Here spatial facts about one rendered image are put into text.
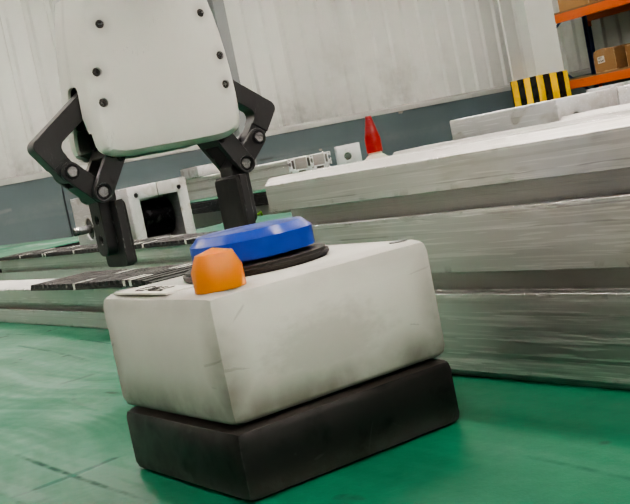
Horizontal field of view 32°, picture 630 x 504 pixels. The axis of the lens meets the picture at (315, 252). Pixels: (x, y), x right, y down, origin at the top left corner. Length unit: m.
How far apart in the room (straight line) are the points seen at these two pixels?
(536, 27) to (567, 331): 8.30
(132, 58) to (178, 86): 0.03
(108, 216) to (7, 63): 11.35
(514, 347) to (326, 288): 0.09
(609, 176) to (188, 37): 0.38
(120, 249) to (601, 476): 0.43
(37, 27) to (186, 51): 11.49
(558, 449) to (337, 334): 0.07
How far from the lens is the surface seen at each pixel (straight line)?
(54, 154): 0.66
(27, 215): 11.87
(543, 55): 8.66
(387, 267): 0.34
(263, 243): 0.34
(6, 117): 11.91
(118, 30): 0.67
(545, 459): 0.31
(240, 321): 0.31
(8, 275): 1.62
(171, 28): 0.68
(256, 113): 0.72
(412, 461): 0.33
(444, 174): 0.40
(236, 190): 0.70
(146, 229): 1.52
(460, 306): 0.41
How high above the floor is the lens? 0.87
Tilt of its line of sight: 5 degrees down
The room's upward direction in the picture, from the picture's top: 11 degrees counter-clockwise
